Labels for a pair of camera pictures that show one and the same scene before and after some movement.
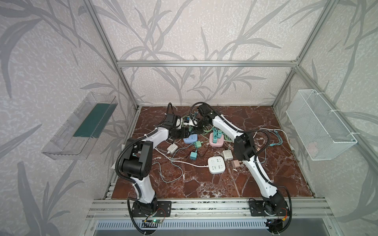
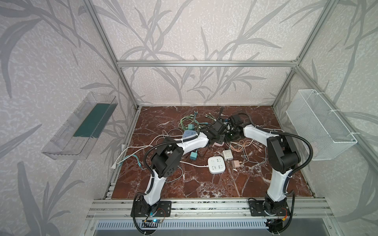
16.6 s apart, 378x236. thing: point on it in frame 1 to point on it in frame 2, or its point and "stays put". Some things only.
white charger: (227, 155) stays put
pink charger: (236, 163) stays put
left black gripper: (183, 132) to (220, 130)
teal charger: (193, 155) stays put
